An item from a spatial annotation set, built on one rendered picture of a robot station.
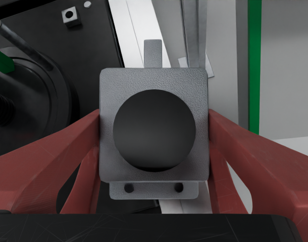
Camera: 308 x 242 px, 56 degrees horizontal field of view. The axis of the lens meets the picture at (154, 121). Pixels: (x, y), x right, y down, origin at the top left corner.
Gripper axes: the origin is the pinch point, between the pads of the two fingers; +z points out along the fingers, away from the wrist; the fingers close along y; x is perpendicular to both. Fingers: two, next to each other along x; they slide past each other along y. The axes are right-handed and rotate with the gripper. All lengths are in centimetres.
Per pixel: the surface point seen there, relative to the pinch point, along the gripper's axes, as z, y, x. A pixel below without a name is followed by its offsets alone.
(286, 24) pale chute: 8.8, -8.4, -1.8
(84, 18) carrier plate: 21.7, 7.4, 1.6
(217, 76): 25.0, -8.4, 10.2
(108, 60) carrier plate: 17.6, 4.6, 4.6
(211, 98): 22.8, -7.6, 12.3
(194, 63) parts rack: 23.1, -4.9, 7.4
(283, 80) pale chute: 8.5, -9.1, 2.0
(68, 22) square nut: 20.6, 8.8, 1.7
